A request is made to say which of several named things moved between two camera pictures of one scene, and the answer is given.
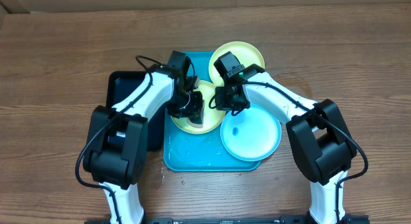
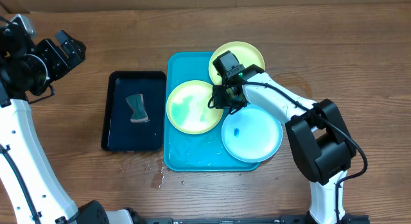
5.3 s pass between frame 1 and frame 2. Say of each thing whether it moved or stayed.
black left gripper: moved
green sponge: moved
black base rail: stayed
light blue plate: stayed
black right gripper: stayed
